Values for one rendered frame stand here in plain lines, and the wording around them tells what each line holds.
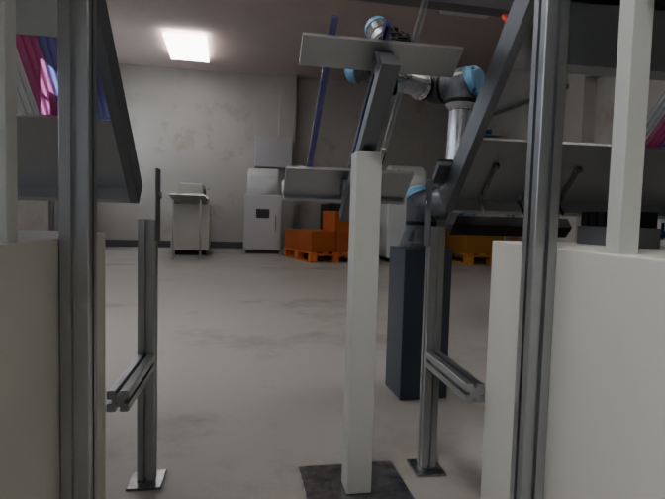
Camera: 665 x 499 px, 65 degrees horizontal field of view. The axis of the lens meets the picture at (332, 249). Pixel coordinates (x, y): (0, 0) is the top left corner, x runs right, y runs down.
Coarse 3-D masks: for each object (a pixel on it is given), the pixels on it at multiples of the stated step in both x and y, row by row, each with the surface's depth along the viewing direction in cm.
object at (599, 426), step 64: (512, 256) 99; (576, 256) 79; (640, 256) 67; (512, 320) 99; (576, 320) 79; (640, 320) 66; (512, 384) 98; (576, 384) 79; (640, 384) 66; (576, 448) 78; (640, 448) 66
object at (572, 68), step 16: (576, 0) 99; (592, 0) 99; (608, 0) 100; (656, 0) 100; (576, 16) 97; (592, 16) 98; (608, 16) 98; (656, 16) 99; (528, 32) 103; (576, 32) 100; (592, 32) 100; (608, 32) 100; (656, 32) 101; (528, 48) 106; (576, 48) 102; (592, 48) 103; (608, 48) 103; (656, 48) 104; (528, 64) 109; (576, 64) 105; (592, 64) 106; (608, 64) 106; (656, 64) 107
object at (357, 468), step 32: (352, 160) 122; (352, 192) 121; (352, 224) 121; (352, 256) 120; (352, 288) 120; (352, 320) 120; (352, 352) 121; (352, 384) 121; (352, 416) 122; (352, 448) 123; (320, 480) 129; (352, 480) 123; (384, 480) 130
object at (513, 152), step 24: (504, 144) 124; (576, 144) 126; (600, 144) 128; (480, 168) 129; (504, 168) 130; (576, 168) 132; (600, 168) 133; (648, 168) 134; (480, 192) 136; (504, 192) 136; (576, 192) 139; (600, 192) 139; (648, 192) 141
